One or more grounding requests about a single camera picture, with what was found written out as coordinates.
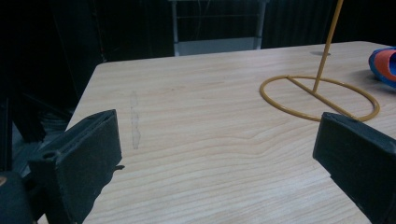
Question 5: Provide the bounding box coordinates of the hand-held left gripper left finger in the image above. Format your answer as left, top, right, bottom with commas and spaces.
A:
28, 108, 125, 224

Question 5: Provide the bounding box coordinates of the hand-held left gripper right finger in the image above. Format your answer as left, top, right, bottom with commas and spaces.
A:
312, 111, 396, 224

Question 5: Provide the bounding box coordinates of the blue and orange object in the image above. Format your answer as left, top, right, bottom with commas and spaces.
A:
368, 46, 396, 89

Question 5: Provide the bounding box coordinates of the yellow metal ring stand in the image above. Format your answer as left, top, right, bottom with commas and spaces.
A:
259, 0, 381, 122

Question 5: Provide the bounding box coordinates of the grey metal frame stand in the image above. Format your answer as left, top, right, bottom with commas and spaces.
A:
168, 0, 269, 57

